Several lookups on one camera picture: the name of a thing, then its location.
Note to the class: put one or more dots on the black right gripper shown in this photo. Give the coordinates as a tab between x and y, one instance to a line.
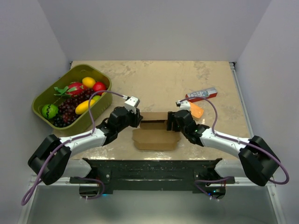
171	118

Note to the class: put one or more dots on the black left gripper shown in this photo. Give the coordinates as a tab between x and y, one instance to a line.
137	117

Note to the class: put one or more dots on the brown cardboard paper box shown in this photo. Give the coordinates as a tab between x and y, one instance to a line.
153	134

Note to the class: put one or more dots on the orange sponge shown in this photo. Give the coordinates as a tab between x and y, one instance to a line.
196	111

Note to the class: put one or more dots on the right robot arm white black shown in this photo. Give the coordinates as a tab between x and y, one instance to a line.
258	161

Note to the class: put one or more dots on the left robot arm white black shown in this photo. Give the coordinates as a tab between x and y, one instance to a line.
51	159

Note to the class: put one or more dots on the red silver toothpaste box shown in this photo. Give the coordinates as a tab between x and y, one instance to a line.
196	96

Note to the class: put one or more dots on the small green lime toy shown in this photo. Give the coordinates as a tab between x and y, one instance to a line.
95	98

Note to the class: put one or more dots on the red apple toy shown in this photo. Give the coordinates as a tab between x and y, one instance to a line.
99	86

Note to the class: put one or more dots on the yellow mango toy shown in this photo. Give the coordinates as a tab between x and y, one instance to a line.
82	107

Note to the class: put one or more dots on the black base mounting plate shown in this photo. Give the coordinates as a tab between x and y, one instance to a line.
153	175

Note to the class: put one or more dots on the yellow lemon toy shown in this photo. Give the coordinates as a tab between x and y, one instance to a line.
89	82

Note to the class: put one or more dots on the pink dragon fruit toy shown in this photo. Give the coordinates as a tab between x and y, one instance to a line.
71	90

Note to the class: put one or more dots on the purple grape bunch toy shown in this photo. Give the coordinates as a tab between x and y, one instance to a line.
66	110

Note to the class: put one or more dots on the dark blue grape bunch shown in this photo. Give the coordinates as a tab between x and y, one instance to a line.
59	122

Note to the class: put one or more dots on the green striped melon toy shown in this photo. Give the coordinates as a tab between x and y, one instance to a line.
49	111

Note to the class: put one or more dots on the olive green plastic bin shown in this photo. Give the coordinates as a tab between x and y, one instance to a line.
75	74

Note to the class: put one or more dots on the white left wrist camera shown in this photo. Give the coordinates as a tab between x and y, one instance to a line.
131	104

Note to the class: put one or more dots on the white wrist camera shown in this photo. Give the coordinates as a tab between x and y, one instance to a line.
131	104
183	105

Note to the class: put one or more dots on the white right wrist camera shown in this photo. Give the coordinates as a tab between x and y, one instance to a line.
183	105

